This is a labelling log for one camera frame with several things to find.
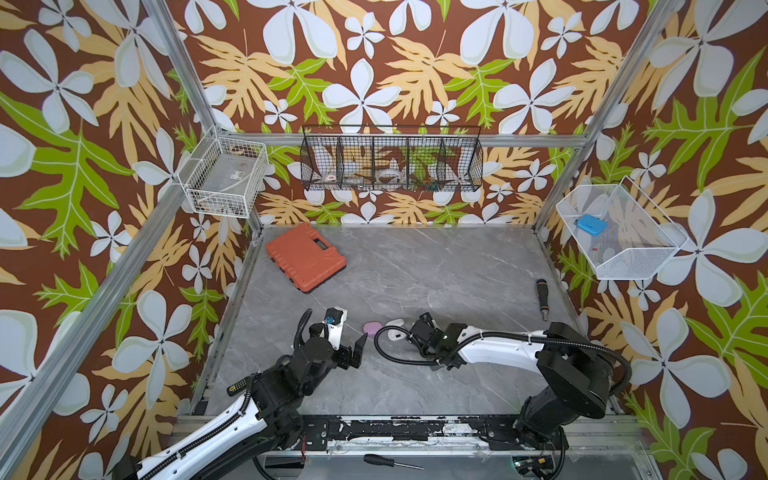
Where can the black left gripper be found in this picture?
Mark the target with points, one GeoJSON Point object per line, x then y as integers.
{"type": "Point", "coordinates": [345, 359]}

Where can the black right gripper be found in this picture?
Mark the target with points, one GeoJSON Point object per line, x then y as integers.
{"type": "Point", "coordinates": [430, 334]}

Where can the purple earbud charging case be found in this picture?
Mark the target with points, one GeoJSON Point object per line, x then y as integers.
{"type": "Point", "coordinates": [371, 328]}

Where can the white earbud charging case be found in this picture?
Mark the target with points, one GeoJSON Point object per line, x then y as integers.
{"type": "Point", "coordinates": [394, 333]}

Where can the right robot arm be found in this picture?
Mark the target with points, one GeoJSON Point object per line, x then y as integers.
{"type": "Point", "coordinates": [580, 376]}

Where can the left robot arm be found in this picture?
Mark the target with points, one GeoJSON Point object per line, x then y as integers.
{"type": "Point", "coordinates": [264, 415]}

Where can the red plastic tool case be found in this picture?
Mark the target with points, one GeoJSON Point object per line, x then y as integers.
{"type": "Point", "coordinates": [305, 257]}

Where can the yellow black screwdriver left edge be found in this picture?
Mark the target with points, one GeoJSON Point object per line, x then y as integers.
{"type": "Point", "coordinates": [239, 386]}

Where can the blue small box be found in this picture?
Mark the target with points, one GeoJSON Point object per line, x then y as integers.
{"type": "Point", "coordinates": [592, 225]}

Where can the white mesh basket right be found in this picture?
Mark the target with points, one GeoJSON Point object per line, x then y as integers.
{"type": "Point", "coordinates": [640, 238]}

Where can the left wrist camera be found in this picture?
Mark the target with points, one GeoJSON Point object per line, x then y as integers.
{"type": "Point", "coordinates": [334, 320]}

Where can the black screwdriver on front rail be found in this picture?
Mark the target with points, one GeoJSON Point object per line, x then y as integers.
{"type": "Point", "coordinates": [378, 460]}

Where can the black handled screwdriver on table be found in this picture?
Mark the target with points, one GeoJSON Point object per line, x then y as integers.
{"type": "Point", "coordinates": [542, 292]}

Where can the black wire basket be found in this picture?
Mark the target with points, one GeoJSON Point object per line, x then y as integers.
{"type": "Point", "coordinates": [417, 158]}

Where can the white wire basket left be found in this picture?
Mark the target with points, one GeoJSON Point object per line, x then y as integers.
{"type": "Point", "coordinates": [221, 177]}

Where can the aluminium frame post left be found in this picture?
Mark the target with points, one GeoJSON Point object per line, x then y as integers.
{"type": "Point", "coordinates": [182, 64]}

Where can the aluminium frame post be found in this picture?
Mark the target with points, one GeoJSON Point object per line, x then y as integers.
{"type": "Point", "coordinates": [182, 64]}
{"type": "Point", "coordinates": [651, 29]}

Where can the aluminium frame post right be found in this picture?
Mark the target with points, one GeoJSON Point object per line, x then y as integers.
{"type": "Point", "coordinates": [651, 29]}

